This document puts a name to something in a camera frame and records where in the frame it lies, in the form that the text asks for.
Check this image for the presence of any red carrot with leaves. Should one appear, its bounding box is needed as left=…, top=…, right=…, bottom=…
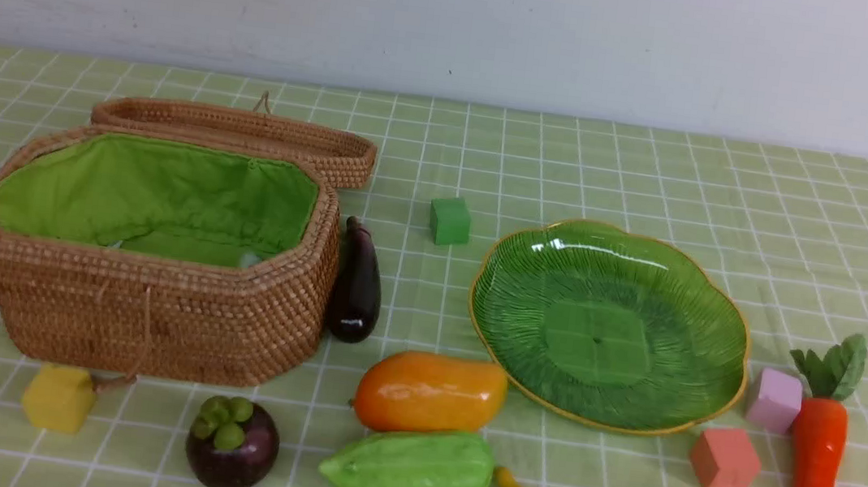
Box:
left=790, top=333, right=868, bottom=487

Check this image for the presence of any woven wicker basket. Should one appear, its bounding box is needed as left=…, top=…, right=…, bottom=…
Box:
left=0, top=126, right=341, bottom=387

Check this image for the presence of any yellow foam cube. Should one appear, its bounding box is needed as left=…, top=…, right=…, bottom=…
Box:
left=21, top=363, right=97, bottom=435

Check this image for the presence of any purple mangosteen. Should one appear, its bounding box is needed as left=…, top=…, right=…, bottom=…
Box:
left=185, top=394, right=281, bottom=487

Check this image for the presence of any green glass leaf plate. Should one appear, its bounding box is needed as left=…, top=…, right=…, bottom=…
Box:
left=468, top=219, right=752, bottom=437

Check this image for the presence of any green foam cube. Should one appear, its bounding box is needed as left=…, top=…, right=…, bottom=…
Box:
left=429, top=196, right=473, bottom=247

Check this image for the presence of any salmon foam cube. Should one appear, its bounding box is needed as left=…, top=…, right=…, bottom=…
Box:
left=689, top=427, right=761, bottom=487

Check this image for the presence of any dark purple eggplant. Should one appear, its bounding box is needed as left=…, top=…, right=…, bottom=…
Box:
left=324, top=216, right=382, bottom=344

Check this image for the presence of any woven wicker basket lid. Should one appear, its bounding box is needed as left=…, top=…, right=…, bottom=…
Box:
left=90, top=97, right=378, bottom=189

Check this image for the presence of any orange mango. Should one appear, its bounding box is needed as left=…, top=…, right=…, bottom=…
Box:
left=350, top=351, right=509, bottom=433

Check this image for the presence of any green chayote gourd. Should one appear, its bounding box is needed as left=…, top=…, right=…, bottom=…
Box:
left=318, top=430, right=495, bottom=487

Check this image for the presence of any pink foam cube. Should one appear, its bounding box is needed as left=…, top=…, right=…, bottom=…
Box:
left=745, top=367, right=804, bottom=433

